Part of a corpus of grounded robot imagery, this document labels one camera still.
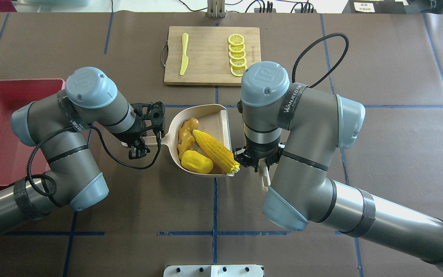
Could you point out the beige plastic dustpan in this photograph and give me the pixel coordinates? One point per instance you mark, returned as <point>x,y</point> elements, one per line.
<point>213,119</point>

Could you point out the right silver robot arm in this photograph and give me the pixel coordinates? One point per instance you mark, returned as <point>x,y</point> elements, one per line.
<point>299,128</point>

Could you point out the lemon slice one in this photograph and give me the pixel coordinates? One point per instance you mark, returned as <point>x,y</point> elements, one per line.
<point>236,39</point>

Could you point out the yellow-green plastic knife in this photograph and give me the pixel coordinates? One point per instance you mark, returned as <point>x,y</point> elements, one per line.
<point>184,57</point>

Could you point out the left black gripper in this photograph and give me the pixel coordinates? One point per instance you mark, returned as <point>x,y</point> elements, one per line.
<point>128,137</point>

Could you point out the lemon slice two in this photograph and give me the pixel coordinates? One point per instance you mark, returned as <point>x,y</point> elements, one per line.
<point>236,48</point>

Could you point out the lemon slice three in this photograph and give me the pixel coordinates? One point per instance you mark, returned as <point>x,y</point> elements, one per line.
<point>237,55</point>

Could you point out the lemon slice four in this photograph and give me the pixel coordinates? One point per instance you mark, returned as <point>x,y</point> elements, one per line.
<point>238,62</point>

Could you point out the black box with label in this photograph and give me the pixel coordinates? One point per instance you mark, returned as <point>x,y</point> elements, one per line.
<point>374,7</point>

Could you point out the lemon slice five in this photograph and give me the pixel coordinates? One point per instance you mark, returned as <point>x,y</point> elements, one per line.
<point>238,71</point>

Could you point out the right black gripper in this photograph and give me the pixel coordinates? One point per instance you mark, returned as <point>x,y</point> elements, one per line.
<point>260,149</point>

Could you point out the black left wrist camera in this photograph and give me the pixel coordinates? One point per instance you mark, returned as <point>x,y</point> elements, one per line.
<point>149,116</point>

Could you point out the white hand brush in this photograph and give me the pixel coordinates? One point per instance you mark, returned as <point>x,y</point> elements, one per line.
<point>263,173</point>

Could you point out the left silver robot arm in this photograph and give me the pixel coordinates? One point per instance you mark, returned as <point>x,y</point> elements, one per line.
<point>54,125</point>

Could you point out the yellow toy potato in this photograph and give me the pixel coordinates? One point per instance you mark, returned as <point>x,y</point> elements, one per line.
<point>196,162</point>

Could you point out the pink plastic bin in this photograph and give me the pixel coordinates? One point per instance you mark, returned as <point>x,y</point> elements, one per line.
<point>15,94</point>

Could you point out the yellow toy corn cob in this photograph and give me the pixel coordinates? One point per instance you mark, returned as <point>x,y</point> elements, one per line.
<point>220,155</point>

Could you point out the aluminium frame post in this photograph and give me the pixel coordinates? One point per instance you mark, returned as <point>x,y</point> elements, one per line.
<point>216,9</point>

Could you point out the tan toy ginger root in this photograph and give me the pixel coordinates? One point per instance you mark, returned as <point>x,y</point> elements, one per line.
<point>185,137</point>

